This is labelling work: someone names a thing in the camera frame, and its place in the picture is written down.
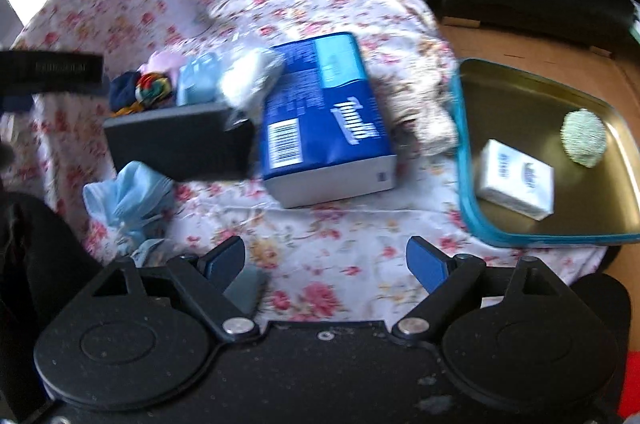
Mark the white tissue packet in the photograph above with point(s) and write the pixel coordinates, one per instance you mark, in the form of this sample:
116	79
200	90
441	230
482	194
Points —
517	179

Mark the dark cloth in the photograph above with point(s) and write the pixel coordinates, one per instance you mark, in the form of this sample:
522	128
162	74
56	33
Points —
30	264

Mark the navy sock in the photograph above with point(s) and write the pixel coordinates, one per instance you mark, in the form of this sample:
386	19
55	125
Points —
122	91

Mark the white plastic bag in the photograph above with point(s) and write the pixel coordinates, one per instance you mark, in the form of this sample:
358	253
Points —
250	76

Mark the clear zip storage bag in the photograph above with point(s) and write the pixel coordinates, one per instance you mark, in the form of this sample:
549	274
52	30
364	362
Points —
525	104

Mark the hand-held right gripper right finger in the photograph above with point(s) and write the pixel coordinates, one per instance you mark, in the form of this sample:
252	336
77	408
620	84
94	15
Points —
427	261

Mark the dark grey box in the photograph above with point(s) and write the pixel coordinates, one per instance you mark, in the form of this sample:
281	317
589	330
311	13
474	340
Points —
175	144

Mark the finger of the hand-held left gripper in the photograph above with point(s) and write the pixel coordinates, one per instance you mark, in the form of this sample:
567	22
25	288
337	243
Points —
50	71

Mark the patterned wrapper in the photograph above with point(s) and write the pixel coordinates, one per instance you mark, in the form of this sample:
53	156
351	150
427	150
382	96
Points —
152	90

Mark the light blue face mask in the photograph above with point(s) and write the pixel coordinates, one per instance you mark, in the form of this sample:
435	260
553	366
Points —
130	199

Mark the blue tissue pack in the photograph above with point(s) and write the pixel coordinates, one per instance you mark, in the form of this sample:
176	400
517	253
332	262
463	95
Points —
320	114

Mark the light blue packet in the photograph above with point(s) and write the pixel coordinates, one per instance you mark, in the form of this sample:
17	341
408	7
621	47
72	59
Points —
200	79

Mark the green scrub ball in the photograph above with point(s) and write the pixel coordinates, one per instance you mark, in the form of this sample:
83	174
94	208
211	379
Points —
585	139

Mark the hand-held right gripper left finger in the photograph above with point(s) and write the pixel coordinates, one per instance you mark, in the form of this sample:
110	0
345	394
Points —
222	260

